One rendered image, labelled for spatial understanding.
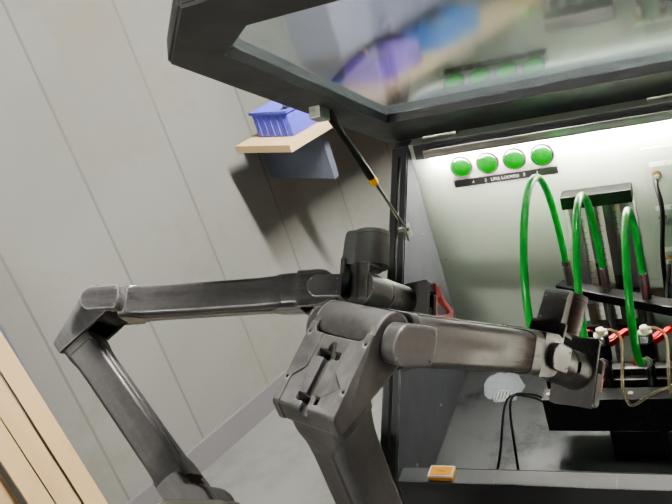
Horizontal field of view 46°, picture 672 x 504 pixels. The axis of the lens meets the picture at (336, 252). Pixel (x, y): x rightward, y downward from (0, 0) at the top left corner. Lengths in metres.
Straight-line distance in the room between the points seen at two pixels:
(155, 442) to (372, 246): 0.45
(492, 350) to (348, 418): 0.28
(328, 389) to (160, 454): 0.60
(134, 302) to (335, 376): 0.68
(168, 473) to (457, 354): 0.55
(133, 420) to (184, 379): 2.12
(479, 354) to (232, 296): 0.50
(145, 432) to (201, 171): 2.18
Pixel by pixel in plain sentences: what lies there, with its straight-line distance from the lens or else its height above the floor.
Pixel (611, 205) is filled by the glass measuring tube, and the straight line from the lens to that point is 1.79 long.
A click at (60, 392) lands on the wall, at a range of 3.15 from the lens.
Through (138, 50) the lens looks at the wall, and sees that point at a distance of 3.23.
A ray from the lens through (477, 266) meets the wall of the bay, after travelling 1.92.
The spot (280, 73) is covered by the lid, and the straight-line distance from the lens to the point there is 1.29.
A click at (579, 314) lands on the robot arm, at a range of 1.15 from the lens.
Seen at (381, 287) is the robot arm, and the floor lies 1.45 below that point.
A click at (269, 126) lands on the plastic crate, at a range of 3.23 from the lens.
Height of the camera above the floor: 1.99
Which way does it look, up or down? 23 degrees down
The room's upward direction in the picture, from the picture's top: 19 degrees counter-clockwise
